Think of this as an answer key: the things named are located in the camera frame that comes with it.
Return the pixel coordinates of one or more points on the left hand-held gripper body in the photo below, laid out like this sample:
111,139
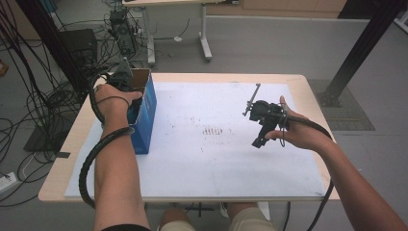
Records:
123,78

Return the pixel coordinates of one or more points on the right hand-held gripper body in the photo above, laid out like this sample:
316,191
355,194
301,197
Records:
264,112

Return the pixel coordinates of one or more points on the blue cardboard box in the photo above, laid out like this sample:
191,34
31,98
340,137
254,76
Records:
146,128

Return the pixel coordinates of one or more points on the person's left hand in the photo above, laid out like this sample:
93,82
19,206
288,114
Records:
114,104

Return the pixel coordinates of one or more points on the person's right hand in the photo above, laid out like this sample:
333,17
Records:
301,131

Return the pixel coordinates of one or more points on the black hair band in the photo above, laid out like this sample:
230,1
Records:
118,98

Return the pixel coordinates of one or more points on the grey electronic device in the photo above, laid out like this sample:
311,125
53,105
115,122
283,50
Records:
123,32

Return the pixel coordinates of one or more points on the black computer case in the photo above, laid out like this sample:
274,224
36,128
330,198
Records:
80,45

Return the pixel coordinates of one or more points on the person's right leg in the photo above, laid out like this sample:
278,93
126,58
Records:
250,219

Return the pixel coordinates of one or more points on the person's leg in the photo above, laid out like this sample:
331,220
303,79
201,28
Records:
250,219
176,219

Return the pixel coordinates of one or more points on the grey grid floor mat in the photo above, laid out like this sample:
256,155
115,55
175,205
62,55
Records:
349,109

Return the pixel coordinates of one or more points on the white desk with legs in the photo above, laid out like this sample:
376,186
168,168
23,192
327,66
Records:
205,38

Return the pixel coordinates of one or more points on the black table crossbar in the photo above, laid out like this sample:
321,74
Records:
198,210

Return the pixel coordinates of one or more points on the black tape strip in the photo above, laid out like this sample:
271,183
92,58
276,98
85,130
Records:
63,154

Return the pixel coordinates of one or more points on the person's left leg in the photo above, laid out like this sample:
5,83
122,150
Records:
176,219

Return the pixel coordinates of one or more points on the black shirt sleeve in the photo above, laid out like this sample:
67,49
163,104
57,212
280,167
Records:
126,228

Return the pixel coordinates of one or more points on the white power strip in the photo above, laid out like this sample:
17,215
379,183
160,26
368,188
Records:
7,183

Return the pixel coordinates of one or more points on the thin black metal post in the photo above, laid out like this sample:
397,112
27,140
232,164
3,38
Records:
51,41

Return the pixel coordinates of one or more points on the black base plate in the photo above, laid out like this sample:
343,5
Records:
41,141

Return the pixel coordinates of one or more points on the thick black metal post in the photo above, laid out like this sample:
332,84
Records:
362,45

